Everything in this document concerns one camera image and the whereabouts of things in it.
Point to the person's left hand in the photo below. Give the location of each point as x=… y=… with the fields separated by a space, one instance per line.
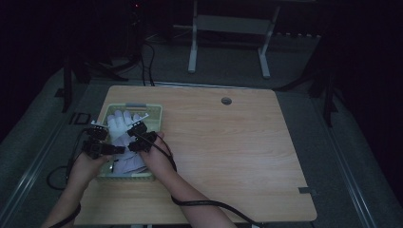
x=85 y=169

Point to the grey tape strip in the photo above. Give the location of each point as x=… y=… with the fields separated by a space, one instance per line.
x=306 y=190

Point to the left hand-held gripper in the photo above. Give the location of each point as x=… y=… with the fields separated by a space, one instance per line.
x=96 y=144

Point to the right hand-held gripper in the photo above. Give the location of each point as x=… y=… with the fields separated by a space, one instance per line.
x=142 y=141

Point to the large white and grey glove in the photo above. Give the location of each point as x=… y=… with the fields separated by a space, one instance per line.
x=122 y=129

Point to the pale green plastic basket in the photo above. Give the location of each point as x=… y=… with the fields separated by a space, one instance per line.
x=152 y=115

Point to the black rectangular floor frame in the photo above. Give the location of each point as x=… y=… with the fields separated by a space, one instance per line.
x=80 y=118

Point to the grey metal desk frame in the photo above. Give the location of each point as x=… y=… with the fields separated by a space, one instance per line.
x=229 y=28

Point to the person's right hand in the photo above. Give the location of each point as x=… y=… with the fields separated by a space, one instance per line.
x=157 y=161

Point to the dark metal stand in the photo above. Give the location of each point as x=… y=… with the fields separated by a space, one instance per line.
x=326 y=85
x=79 y=72

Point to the grey round table grommet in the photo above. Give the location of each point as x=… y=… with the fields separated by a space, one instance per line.
x=226 y=101

